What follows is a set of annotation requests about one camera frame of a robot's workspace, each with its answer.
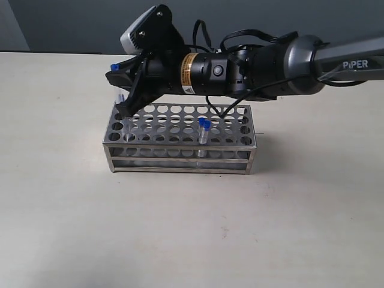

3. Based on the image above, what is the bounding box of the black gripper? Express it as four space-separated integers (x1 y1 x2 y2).
105 50 240 117

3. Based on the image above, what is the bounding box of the blue capped tube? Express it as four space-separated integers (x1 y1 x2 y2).
110 64 125 104
200 119 211 145
121 118 134 142
198 117 206 145

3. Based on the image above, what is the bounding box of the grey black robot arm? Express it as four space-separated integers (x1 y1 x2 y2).
106 33 383 117

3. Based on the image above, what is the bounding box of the stainless steel test tube rack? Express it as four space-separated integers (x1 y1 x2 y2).
103 103 257 175

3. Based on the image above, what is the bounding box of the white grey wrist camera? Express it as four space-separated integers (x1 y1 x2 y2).
120 4 185 55

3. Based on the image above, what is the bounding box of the black cable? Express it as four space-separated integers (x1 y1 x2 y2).
191 19 361 120

